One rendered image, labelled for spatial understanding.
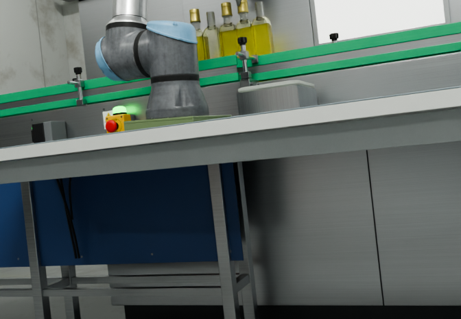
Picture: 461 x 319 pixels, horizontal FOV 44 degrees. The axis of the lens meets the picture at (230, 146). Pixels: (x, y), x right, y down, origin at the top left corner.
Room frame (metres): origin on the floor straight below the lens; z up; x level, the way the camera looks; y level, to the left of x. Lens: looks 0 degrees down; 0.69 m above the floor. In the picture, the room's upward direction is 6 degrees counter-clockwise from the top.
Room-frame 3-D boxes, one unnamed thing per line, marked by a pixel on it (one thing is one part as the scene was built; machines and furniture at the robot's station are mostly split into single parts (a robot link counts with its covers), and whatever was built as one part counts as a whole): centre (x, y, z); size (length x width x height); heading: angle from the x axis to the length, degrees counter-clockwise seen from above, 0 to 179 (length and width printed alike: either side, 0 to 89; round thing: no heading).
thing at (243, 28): (1.87, -0.09, 0.99); 0.06 x 0.06 x 0.21; 70
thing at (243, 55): (1.74, -0.08, 0.95); 0.17 x 0.03 x 0.12; 159
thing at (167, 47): (1.36, 0.12, 0.94); 0.13 x 0.12 x 0.14; 60
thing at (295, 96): (1.63, -0.16, 0.79); 0.27 x 0.17 x 0.08; 159
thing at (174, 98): (1.36, 0.12, 0.82); 0.15 x 0.15 x 0.10
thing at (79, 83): (1.91, 0.50, 0.94); 0.07 x 0.04 x 0.13; 159
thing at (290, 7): (1.93, -0.30, 1.15); 0.90 x 0.03 x 0.34; 69
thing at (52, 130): (1.93, 0.61, 0.79); 0.08 x 0.08 x 0.08; 69
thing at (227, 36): (1.89, -0.04, 0.99); 0.06 x 0.06 x 0.21; 69
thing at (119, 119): (1.83, 0.35, 0.79); 0.07 x 0.07 x 0.07; 69
